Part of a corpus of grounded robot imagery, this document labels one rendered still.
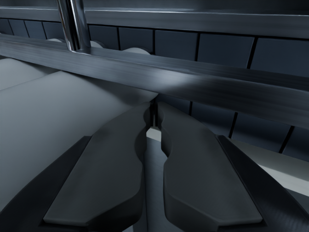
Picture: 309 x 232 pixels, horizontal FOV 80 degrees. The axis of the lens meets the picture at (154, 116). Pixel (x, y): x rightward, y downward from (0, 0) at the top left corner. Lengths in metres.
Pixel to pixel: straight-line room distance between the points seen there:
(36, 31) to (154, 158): 0.24
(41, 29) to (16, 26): 0.06
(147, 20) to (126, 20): 0.02
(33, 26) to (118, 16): 0.14
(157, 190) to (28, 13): 0.33
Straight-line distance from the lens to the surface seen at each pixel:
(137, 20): 0.18
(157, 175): 0.34
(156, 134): 0.16
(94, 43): 0.20
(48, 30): 0.27
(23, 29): 0.32
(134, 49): 0.17
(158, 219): 0.46
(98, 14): 0.21
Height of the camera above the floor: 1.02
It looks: 47 degrees down
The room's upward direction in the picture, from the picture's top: 132 degrees counter-clockwise
